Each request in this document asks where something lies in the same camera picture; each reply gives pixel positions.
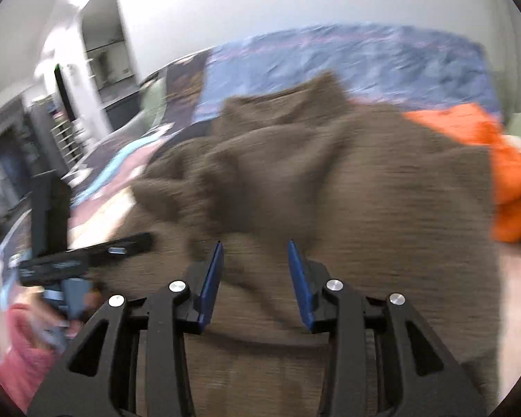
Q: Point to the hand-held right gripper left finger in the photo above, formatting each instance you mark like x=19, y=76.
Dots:
x=210, y=286

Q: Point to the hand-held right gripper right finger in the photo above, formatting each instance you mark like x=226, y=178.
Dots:
x=299, y=286

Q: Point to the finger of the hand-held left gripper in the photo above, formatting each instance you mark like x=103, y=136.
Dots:
x=121, y=247

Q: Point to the brown fleece jacket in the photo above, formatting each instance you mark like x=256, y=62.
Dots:
x=330, y=173

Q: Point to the black upright object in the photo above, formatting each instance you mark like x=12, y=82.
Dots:
x=47, y=213

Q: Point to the dark printed blanket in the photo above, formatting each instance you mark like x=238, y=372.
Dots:
x=113, y=160

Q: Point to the grey shelving unit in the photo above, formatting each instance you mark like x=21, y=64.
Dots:
x=6, y=156

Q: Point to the dark cabinet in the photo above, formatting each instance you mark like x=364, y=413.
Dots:
x=121, y=110

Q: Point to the pink plush blanket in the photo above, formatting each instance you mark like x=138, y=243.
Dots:
x=514, y=304

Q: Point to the orange down jacket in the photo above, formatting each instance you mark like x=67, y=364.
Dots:
x=503, y=169

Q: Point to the blue plaid bedsheet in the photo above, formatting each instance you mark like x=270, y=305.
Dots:
x=373, y=61

